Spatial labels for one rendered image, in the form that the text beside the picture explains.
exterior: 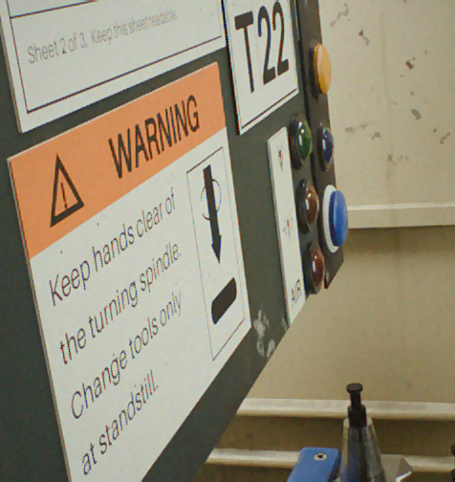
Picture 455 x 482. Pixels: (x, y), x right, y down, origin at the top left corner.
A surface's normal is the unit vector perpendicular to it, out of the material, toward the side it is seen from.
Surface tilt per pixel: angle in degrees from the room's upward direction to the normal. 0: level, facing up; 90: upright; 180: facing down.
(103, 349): 90
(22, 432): 90
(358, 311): 90
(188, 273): 90
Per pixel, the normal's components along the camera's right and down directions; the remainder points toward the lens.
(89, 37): 0.95, -0.03
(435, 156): -0.29, 0.31
